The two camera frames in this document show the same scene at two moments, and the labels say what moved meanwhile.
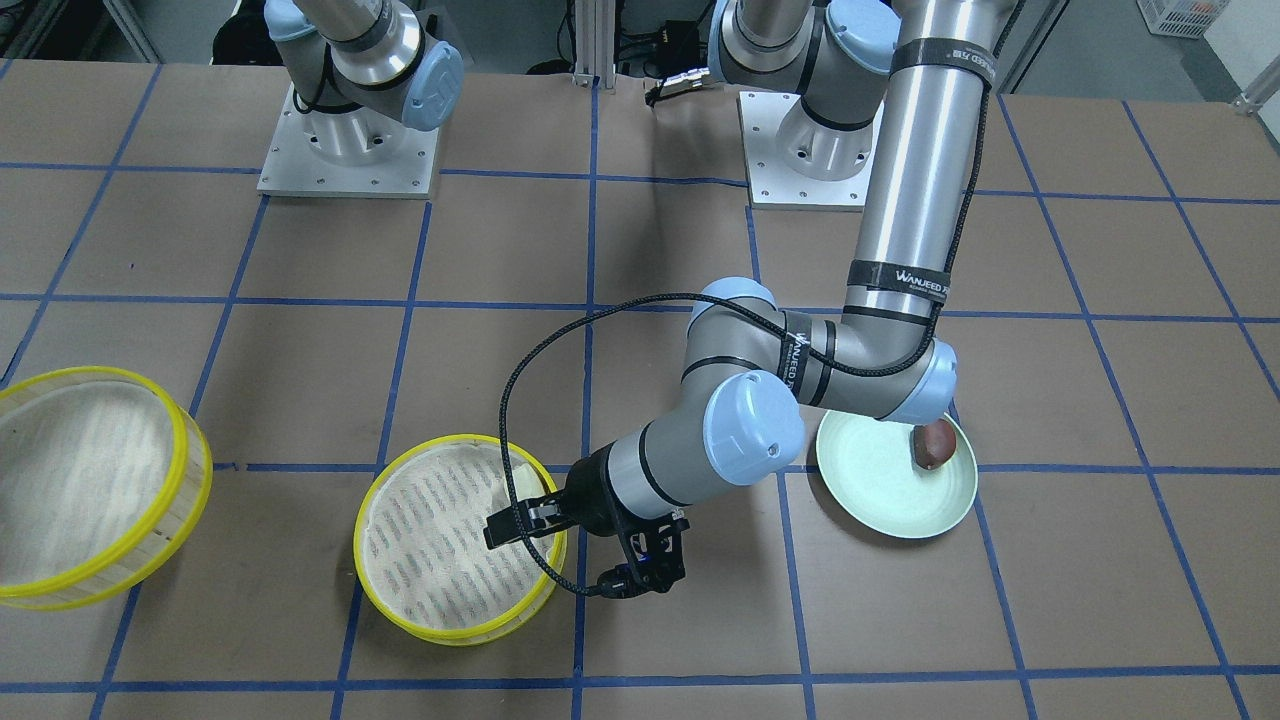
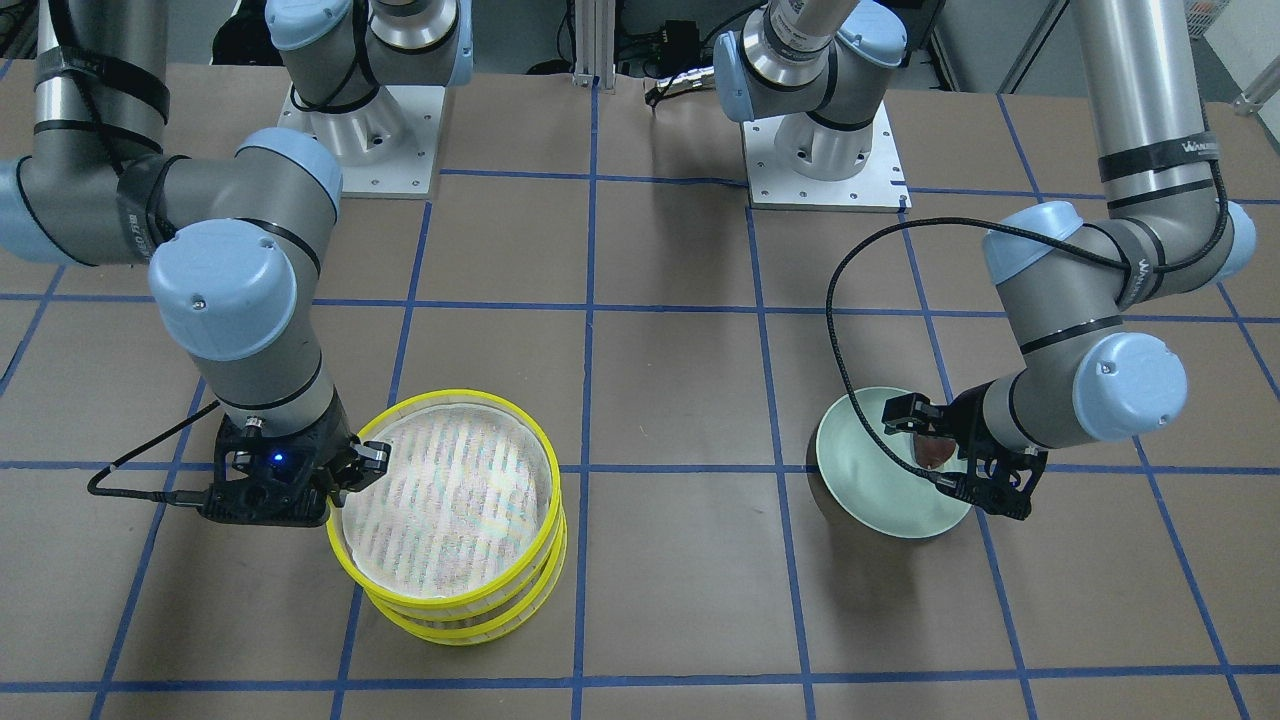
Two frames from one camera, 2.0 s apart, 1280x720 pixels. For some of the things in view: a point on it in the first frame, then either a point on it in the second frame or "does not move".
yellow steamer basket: x=102 y=478 to x=466 y=507
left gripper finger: x=501 y=527 to x=913 y=412
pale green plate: x=871 y=468 does not move
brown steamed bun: x=934 y=443 does not move
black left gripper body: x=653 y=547 to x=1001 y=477
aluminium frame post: x=595 y=27 does not move
